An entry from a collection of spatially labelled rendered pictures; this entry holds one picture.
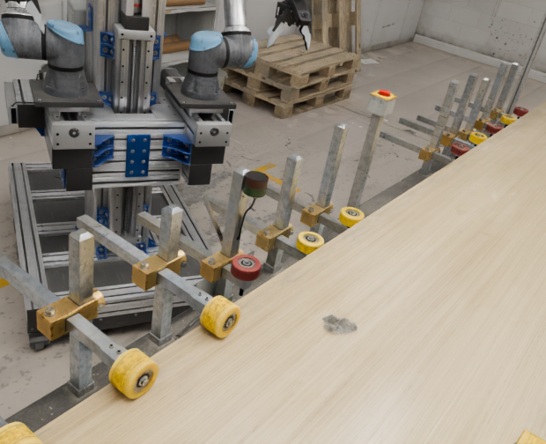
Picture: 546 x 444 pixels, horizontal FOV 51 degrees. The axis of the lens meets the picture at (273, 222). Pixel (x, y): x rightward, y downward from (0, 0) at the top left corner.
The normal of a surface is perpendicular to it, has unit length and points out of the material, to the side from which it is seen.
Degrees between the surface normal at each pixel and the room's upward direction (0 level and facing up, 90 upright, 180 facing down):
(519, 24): 90
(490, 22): 90
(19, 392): 0
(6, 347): 0
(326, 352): 0
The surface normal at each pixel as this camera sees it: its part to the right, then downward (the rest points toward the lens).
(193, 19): -0.58, 0.33
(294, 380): 0.17, -0.85
